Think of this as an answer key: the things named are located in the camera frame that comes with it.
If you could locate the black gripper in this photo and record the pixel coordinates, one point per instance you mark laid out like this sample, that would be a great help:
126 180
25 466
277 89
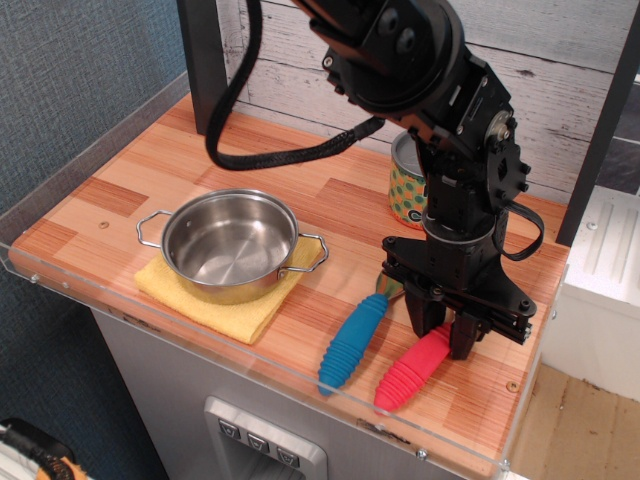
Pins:
466 279

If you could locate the red handled spoon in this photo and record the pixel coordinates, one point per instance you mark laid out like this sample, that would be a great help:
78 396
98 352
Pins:
413 369

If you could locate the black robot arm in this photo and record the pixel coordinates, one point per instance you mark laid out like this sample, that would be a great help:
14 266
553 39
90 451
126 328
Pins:
407 62

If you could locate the peas and carrots can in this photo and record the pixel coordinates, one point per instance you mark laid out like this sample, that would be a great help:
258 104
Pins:
407 193

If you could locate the white side cabinet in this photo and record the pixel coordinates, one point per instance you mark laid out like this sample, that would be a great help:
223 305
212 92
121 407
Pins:
593 332

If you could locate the yellow folded cloth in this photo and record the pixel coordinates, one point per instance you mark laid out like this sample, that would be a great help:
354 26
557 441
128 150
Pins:
243 322

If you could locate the stainless steel pot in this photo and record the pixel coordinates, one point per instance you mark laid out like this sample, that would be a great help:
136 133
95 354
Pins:
232 246

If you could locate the silver button panel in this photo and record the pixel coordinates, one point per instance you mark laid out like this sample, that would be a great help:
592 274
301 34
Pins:
262 442

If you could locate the grey toy kitchen cabinet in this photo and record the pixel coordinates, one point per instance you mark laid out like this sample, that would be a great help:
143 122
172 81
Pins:
169 379

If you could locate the orange object bottom left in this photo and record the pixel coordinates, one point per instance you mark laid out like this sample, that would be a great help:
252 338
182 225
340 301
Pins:
58 468

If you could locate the blue handled fork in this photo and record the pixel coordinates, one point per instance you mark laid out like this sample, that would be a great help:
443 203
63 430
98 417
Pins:
346 350

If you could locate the dark right upright post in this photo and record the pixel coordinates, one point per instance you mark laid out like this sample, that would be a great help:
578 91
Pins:
612 109

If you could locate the dark upright post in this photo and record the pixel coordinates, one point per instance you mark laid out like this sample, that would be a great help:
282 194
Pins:
612 109
204 56

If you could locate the dark left upright post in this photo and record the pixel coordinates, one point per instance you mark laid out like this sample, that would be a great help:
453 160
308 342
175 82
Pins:
204 56

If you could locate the clear acrylic guard rail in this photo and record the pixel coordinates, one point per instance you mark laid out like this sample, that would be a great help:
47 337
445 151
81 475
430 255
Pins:
77 236

